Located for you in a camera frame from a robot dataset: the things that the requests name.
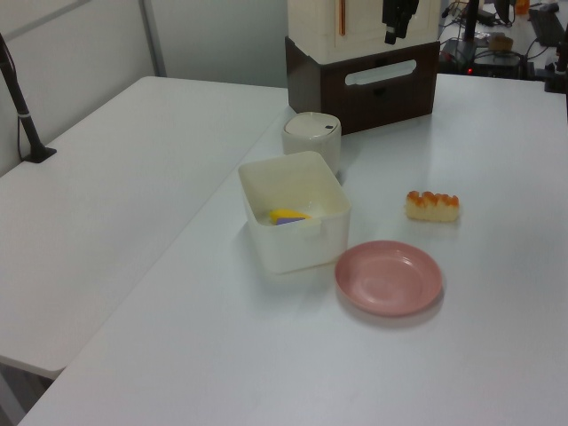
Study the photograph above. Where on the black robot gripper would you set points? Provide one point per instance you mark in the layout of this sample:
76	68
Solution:
399	6

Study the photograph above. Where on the cream trash can lid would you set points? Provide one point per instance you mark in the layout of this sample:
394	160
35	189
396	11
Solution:
310	124

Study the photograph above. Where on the cream plastic trash can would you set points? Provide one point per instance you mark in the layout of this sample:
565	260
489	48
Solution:
310	151

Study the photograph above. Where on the dark brown drawer cabinet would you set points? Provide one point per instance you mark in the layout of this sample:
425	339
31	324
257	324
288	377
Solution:
390	102

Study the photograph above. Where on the black stand pole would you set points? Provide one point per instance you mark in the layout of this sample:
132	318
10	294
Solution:
470	20

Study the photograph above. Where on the cream storage box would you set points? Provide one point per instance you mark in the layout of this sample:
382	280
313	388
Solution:
310	26

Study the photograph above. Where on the small cardboard box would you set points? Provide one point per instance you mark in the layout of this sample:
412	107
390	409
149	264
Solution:
500	43

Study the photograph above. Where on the black device with red light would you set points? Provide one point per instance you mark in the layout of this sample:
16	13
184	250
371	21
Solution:
497	66

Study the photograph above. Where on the orange object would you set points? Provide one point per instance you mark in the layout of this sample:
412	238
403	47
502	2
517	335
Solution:
523	6

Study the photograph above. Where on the black keyboard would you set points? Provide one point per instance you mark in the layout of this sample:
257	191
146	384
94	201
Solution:
548	26

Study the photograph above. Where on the toy bread with orange topping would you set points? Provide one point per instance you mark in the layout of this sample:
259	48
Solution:
432	210

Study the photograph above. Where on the yellow and blue object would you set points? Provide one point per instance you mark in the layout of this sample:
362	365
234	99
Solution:
288	213

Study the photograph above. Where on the cream plastic storage bin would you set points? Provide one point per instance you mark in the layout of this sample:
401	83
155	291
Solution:
293	248

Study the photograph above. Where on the pink plastic plate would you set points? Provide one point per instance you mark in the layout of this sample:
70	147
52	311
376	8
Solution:
388	279

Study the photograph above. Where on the black clamp mount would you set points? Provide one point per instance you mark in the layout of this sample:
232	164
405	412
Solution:
554	75

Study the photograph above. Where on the black camera pole with base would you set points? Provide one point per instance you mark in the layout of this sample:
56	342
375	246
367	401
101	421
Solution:
26	124

